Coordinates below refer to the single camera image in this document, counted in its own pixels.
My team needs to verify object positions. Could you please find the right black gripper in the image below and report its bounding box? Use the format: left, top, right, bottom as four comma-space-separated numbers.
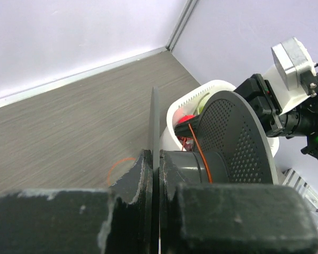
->
174, 74, 283, 138

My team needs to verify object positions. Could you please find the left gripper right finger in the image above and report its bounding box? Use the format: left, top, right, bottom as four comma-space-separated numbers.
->
159, 151, 318, 253

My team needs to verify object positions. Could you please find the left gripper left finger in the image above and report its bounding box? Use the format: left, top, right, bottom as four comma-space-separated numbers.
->
0, 150, 153, 253

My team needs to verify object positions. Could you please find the white plastic basket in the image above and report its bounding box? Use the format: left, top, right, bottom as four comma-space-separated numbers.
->
160, 80, 279, 162

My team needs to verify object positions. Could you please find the orange thin cable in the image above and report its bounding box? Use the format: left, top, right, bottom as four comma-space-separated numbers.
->
107, 123, 214, 186

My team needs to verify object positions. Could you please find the grey cable spool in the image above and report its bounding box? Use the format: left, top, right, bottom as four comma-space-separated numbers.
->
153, 91, 278, 253

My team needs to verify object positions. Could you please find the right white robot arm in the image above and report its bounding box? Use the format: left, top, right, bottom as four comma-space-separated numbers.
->
235, 73, 318, 160

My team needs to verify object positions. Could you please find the red apple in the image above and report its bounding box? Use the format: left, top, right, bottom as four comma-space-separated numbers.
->
177, 114, 196, 124

